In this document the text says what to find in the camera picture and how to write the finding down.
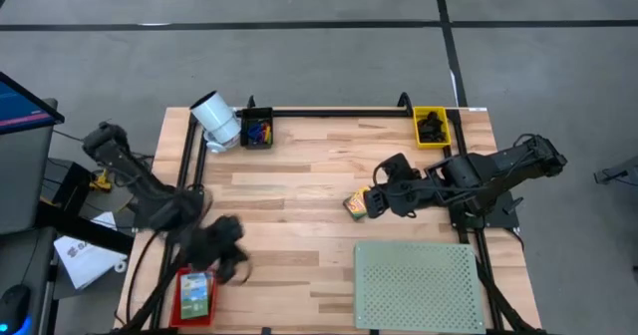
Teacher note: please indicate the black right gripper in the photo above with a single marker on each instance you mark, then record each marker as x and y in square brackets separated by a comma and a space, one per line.
[399, 198]

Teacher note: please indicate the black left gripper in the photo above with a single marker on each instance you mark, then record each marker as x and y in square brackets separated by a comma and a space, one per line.
[219, 247]

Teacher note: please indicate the yellow green crayon box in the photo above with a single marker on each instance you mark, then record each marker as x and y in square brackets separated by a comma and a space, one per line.
[355, 205]

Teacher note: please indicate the black block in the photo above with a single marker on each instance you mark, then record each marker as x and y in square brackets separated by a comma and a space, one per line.
[425, 136]

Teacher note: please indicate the black cylinder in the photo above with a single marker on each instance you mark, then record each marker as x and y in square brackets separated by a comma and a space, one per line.
[438, 138]

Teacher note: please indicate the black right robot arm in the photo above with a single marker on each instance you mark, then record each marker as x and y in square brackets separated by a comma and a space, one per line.
[498, 168]

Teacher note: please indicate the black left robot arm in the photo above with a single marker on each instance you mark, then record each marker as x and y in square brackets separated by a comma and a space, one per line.
[129, 170]

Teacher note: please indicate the yellow plastic bin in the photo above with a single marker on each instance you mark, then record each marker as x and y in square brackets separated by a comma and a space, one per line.
[416, 135]

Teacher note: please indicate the red plastic bin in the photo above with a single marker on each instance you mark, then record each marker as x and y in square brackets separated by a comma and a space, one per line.
[174, 315]

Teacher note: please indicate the green perforated metal shelf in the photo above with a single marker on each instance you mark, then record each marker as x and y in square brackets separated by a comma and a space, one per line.
[418, 287]

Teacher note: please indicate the white round lid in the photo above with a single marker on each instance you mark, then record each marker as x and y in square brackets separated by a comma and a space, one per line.
[215, 146]

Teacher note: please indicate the black plastic bin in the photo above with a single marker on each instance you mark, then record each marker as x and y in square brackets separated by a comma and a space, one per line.
[244, 145]

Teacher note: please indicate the white cylindrical bucket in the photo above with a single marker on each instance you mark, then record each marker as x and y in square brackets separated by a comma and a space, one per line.
[217, 115]

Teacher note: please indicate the white paper sheet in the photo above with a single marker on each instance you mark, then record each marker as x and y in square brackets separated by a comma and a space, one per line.
[85, 260]

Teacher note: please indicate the black monitor stand beam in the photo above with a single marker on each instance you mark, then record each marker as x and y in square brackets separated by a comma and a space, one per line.
[85, 228]

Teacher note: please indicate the black computer mouse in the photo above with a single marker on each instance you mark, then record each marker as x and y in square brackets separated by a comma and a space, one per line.
[14, 307]

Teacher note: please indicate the computer monitor with blue screen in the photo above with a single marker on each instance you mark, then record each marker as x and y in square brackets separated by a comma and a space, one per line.
[20, 110]

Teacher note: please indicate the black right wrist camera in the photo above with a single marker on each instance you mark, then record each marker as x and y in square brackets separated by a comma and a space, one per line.
[396, 164]

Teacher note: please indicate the black aluminium table frame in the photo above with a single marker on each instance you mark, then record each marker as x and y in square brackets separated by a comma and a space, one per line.
[324, 112]

